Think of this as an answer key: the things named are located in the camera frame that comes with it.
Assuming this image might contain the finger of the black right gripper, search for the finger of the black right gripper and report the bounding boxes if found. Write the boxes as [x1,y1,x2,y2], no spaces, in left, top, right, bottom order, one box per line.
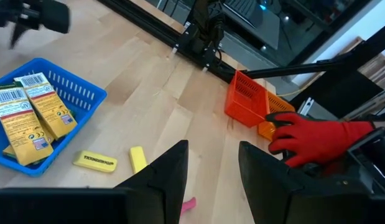
[9,23,32,50]

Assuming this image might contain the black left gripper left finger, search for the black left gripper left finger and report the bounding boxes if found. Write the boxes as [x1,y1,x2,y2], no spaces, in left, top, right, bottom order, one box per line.
[116,139,190,224]

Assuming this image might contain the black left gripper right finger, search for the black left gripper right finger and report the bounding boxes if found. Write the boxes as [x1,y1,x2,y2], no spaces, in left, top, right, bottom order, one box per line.
[238,141,307,224]

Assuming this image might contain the pink handled pliers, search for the pink handled pliers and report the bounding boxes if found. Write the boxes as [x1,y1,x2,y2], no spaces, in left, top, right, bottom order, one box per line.
[179,197,197,218]

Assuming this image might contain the yellow crayon box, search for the yellow crayon box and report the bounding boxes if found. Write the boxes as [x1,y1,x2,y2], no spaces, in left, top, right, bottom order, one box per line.
[13,72,78,141]
[0,86,55,167]
[2,124,55,159]

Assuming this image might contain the plain yellow eraser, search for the plain yellow eraser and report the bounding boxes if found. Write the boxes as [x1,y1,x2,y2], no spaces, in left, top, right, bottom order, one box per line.
[129,146,149,175]

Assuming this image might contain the yellow eraser with black print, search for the yellow eraser with black print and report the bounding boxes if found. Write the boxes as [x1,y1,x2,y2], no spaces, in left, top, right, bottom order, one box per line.
[72,150,118,174]

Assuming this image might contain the person's hand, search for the person's hand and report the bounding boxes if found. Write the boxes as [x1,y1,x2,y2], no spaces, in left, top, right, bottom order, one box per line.
[265,111,376,169]

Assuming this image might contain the blue plastic basket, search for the blue plastic basket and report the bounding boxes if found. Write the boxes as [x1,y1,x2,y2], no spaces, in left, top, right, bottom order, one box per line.
[0,57,108,178]

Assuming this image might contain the light orange plastic basket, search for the light orange plastic basket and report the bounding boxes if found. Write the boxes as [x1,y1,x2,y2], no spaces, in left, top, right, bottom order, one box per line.
[257,90,297,142]

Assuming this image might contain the red-orange plastic basket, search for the red-orange plastic basket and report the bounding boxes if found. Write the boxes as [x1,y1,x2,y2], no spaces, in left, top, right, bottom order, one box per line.
[224,70,271,128]

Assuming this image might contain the silver aluminium extrusion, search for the silver aluminium extrusion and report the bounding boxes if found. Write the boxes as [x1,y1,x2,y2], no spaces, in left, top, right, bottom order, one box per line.
[297,96,316,116]

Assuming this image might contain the black and silver device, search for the black and silver device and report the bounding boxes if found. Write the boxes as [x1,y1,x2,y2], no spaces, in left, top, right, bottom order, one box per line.
[344,126,385,194]

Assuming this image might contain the thin black metal bar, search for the thin black metal bar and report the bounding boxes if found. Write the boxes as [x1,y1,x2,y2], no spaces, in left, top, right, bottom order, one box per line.
[241,60,355,80]

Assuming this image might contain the stacked wooden boards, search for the stacked wooden boards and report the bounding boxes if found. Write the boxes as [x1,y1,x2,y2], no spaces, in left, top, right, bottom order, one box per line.
[335,36,385,91]

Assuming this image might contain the yellow cable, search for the yellow cable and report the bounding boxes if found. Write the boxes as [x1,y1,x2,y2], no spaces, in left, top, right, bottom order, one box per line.
[275,86,310,98]

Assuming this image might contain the thick black frame beam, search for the thick black frame beam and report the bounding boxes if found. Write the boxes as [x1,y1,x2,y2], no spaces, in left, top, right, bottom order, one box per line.
[288,21,385,121]

